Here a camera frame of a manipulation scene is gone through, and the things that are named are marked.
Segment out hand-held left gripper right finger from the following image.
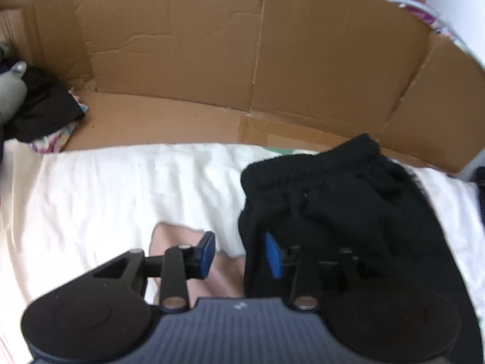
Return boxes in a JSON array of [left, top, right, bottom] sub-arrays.
[[264, 232, 383, 310]]

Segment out purple and white pouch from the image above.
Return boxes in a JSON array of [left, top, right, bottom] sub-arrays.
[[384, 0, 461, 44]]

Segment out black pants with elastic waistband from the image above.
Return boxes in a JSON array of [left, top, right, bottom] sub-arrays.
[[238, 133, 479, 349]]

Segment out floral patterned cloth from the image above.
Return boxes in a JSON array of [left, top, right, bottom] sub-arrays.
[[32, 89, 89, 153]]

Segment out flattened cardboard sheet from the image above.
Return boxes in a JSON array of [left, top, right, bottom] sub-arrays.
[[0, 0, 485, 177]]

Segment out white printed bedsheet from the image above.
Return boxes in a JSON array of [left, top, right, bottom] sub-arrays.
[[0, 138, 485, 364]]

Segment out black crumpled garment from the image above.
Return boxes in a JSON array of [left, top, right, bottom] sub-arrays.
[[0, 66, 86, 143]]

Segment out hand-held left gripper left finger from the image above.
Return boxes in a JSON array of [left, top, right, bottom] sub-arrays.
[[92, 231, 216, 310]]

